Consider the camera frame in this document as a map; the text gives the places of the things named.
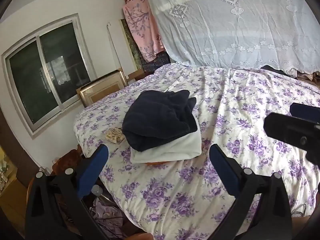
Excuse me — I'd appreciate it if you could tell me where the purple floral bed sheet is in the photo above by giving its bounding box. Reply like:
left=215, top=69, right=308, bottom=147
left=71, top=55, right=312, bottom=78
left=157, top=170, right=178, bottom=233
left=73, top=63, right=320, bottom=240

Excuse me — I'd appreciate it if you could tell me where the wooden headboard panel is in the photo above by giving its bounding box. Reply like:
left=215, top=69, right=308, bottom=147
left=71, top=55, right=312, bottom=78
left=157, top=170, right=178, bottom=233
left=76, top=70, right=128, bottom=108

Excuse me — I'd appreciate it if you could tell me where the light wooden cabinet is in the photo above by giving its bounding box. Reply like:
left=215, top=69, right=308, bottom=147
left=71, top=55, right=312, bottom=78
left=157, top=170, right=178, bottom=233
left=0, top=144, right=28, bottom=230

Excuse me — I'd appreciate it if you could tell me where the dark navy garment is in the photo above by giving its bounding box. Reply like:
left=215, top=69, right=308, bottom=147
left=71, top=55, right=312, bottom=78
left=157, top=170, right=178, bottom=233
left=122, top=89, right=199, bottom=152

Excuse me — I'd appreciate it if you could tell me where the brown wooden chair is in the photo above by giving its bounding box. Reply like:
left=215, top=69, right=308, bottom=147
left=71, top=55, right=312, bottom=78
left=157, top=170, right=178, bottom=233
left=51, top=146, right=85, bottom=178

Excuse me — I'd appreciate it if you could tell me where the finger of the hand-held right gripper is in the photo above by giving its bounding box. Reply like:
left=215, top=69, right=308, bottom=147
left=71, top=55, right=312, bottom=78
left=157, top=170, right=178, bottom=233
left=264, top=112, right=320, bottom=167
left=290, top=102, right=320, bottom=125

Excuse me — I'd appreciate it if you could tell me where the lilac crumpled cloth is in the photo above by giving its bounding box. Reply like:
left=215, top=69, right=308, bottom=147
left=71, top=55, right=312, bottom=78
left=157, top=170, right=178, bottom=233
left=89, top=196, right=126, bottom=232

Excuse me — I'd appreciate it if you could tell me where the white folded garment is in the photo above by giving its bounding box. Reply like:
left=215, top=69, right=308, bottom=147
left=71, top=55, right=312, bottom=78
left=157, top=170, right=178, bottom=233
left=130, top=127, right=202, bottom=164

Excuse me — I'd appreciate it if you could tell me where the white lace mosquito net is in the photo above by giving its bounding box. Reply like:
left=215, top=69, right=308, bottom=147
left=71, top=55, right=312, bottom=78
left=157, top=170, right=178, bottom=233
left=142, top=0, right=320, bottom=73

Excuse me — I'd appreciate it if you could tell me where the green patterned panel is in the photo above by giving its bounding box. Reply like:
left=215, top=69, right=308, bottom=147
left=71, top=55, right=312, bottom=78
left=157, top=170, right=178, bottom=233
left=121, top=19, right=146, bottom=73

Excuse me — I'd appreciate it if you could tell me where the beige patterned pouch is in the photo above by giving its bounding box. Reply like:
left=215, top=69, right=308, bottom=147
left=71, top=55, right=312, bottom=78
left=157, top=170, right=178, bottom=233
left=105, top=127, right=125, bottom=144

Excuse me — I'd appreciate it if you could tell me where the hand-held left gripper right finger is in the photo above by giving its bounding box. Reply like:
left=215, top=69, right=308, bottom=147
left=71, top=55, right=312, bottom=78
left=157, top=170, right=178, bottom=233
left=209, top=144, right=293, bottom=240

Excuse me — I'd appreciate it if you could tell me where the beige satin cloth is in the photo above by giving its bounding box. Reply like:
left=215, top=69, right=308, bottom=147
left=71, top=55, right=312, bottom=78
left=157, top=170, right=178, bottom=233
left=290, top=69, right=320, bottom=82

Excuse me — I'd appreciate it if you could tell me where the orange cloth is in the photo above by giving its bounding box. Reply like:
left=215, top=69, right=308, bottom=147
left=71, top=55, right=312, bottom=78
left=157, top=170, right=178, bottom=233
left=145, top=159, right=171, bottom=167

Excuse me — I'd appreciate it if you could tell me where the white narrow board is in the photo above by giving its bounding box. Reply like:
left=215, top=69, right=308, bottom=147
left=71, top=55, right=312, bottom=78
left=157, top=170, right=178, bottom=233
left=107, top=22, right=126, bottom=73

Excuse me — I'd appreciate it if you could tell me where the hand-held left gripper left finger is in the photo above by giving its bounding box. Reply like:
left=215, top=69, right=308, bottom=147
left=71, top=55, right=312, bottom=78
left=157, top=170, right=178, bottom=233
left=25, top=144, right=109, bottom=240

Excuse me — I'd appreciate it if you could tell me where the dark patterned cloth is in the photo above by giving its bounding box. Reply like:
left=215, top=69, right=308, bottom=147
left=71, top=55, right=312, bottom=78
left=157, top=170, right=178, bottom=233
left=141, top=51, right=172, bottom=77

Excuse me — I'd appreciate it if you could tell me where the sliding glass window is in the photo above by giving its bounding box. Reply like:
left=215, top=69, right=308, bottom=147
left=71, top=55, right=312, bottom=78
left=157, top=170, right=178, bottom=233
left=1, top=13, right=98, bottom=138

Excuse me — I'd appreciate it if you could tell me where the pink floral cloth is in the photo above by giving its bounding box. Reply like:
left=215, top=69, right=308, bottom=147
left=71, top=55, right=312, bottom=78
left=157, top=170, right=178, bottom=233
left=122, top=0, right=166, bottom=62

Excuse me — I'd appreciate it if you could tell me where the clear plastic bottle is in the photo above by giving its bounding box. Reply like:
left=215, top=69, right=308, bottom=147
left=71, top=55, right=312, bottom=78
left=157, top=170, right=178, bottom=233
left=91, top=184, right=103, bottom=198

